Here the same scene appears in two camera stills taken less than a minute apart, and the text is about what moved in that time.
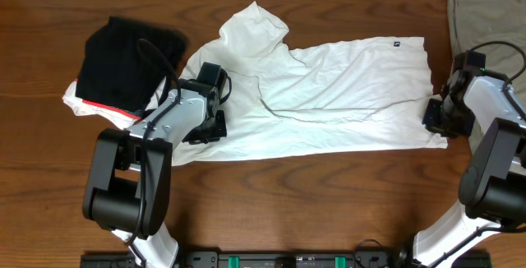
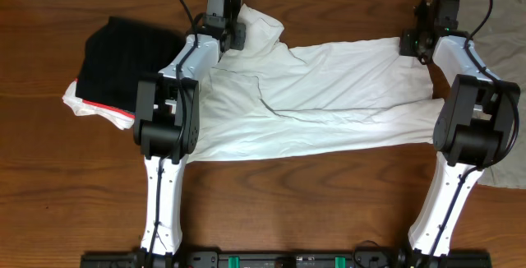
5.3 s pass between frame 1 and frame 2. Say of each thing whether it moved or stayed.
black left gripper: moved
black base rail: stayed
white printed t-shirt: stayed
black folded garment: stayed
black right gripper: moved
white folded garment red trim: stayed
